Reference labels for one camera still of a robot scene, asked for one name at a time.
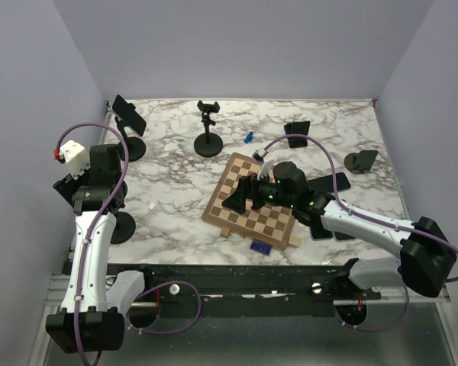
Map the black corner phone stand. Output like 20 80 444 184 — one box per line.
115 117 147 162

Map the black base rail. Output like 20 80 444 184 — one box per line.
141 265 380 319

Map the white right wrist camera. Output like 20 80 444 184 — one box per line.
252 148 274 181

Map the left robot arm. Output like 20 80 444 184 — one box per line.
46 140 154 354

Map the dark phone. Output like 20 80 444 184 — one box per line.
111 95 147 136

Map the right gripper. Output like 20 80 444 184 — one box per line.
221 167 295 214

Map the black round-base phone stand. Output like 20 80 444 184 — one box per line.
194 100 224 158

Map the black phone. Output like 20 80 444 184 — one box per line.
53 174 82 207

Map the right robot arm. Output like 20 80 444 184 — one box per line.
222 162 457 299

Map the small blue plastic piece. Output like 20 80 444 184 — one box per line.
244 131 253 143

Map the wooden chessboard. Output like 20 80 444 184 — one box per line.
202 152 302 250

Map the dark blue card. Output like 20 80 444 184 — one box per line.
250 240 272 255

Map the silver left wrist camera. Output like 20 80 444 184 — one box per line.
54 140 90 180

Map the black left-edge phone stand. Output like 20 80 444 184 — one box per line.
111 212 136 245

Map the small black folding stand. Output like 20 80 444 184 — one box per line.
284 120 310 149

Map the black smartphone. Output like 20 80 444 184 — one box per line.
309 225 334 241
334 232 355 241

